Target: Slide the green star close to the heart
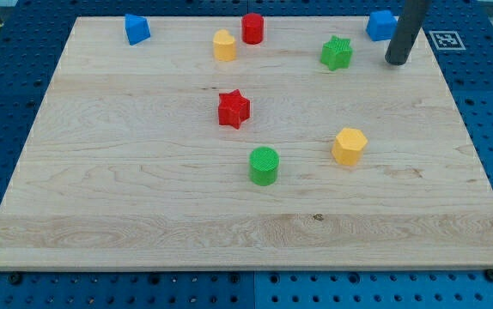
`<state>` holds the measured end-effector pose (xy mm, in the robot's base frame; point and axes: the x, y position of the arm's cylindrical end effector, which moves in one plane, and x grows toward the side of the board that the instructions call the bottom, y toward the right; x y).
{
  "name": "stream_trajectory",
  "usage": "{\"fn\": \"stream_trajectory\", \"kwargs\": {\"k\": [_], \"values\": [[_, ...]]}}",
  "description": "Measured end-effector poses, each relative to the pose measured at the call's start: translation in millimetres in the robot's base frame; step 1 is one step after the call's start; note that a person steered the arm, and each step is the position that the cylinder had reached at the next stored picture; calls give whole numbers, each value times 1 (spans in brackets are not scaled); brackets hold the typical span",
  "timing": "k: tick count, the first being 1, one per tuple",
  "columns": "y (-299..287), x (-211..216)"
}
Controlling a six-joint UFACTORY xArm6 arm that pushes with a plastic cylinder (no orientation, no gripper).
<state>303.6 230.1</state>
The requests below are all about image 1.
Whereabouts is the blue cube block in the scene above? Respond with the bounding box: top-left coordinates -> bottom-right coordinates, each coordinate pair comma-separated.
366,10 -> 398,41

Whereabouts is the green star block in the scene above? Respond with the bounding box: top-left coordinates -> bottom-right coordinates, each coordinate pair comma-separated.
320,35 -> 353,71

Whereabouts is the white fiducial marker tag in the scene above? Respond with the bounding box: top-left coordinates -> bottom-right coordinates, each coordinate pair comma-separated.
429,30 -> 465,51

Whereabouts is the yellow hexagon block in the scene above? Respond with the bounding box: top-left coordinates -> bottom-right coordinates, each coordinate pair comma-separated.
332,128 -> 368,166

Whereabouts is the wooden board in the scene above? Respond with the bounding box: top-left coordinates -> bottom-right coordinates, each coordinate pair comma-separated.
0,17 -> 493,272

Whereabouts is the blue triangle block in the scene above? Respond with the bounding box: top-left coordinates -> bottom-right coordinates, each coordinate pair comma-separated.
125,14 -> 151,45

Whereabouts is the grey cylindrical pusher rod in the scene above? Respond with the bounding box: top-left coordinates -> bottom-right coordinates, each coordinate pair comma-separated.
385,0 -> 431,66

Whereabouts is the red cylinder block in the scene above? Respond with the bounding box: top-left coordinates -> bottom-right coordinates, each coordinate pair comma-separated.
241,13 -> 265,45

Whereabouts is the yellow heart block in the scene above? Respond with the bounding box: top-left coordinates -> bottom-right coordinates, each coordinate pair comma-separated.
212,29 -> 236,62

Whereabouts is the green cylinder block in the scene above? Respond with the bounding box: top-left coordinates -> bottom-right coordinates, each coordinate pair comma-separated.
249,146 -> 280,186

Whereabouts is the red star block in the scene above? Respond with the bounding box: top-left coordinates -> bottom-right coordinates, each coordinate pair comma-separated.
217,89 -> 251,130

